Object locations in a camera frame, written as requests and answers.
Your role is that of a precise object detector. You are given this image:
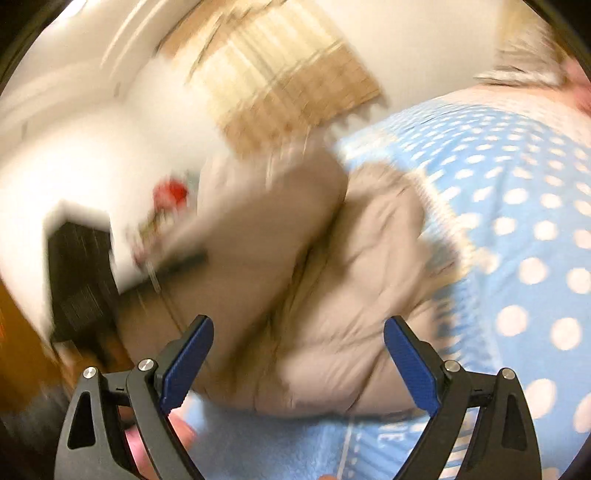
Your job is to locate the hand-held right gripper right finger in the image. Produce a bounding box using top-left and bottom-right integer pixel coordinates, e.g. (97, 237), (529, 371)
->
(383, 315), (542, 480)

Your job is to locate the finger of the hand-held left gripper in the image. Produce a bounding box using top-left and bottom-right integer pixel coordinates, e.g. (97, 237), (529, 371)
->
(154, 249), (209, 278)

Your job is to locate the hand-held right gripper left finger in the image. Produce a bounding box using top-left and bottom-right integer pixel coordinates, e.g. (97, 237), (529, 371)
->
(54, 315), (215, 480)

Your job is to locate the beige padded jacket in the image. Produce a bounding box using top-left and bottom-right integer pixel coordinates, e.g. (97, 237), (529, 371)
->
(115, 138), (462, 418)

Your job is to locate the red container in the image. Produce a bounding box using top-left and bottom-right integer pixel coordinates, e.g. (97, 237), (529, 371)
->
(152, 178), (191, 214)

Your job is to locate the orange wooden panel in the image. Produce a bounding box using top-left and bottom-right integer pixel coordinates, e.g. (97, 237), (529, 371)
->
(0, 272), (63, 403)

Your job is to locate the blue polka dot blanket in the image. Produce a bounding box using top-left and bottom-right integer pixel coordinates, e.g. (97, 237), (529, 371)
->
(185, 88), (591, 480)

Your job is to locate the pink pillow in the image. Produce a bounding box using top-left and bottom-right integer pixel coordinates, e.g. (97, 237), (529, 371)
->
(561, 58), (591, 117)

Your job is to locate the woven straw wall hanging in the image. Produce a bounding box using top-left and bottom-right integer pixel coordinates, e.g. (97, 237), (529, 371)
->
(157, 0), (384, 155)

